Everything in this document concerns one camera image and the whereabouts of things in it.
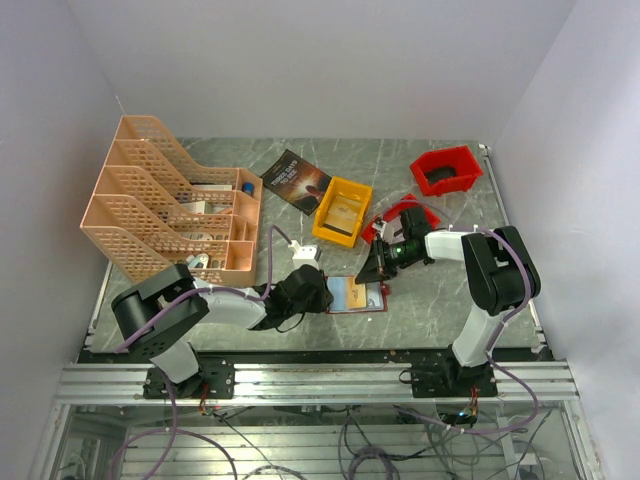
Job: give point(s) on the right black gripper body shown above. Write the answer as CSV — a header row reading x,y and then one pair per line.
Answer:
x,y
395,254

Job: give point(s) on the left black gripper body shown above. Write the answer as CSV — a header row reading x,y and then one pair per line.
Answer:
x,y
317,303

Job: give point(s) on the gold card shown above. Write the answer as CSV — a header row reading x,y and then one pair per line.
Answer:
x,y
356,295

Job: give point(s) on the red leather card holder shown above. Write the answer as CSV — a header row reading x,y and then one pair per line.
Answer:
x,y
377,293

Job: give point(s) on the yellow plastic bin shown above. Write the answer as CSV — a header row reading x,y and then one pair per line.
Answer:
x,y
350,189

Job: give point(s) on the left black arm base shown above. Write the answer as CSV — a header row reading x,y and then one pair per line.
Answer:
x,y
216,381

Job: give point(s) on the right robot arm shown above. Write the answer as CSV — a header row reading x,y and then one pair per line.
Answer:
x,y
501,276

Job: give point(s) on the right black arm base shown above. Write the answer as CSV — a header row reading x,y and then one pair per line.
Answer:
x,y
449,380

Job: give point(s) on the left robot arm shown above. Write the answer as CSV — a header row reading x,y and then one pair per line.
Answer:
x,y
155,315

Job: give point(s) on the red bin with cards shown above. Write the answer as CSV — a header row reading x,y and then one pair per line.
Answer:
x,y
393,212

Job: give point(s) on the gold cards in yellow bin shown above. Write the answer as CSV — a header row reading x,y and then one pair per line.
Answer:
x,y
342,215

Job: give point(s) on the dark item in red bin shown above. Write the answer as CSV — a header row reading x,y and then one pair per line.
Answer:
x,y
439,174

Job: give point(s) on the dark paperback book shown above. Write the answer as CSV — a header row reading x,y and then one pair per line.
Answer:
x,y
297,182

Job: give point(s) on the red bin with dark item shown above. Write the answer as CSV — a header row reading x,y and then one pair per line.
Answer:
x,y
460,157

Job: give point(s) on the blue bottle cap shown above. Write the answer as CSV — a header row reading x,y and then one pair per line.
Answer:
x,y
248,188

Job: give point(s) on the pink mesh file organizer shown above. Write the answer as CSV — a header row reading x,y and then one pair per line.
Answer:
x,y
153,206

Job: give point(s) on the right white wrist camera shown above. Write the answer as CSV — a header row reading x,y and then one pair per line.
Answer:
x,y
386,229

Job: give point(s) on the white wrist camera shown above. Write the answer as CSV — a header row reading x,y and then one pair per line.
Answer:
x,y
304,255
386,229

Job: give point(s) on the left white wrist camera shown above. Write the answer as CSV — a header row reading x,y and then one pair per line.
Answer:
x,y
304,255

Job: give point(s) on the aluminium mounting rail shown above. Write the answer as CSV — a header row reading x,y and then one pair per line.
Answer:
x,y
297,384

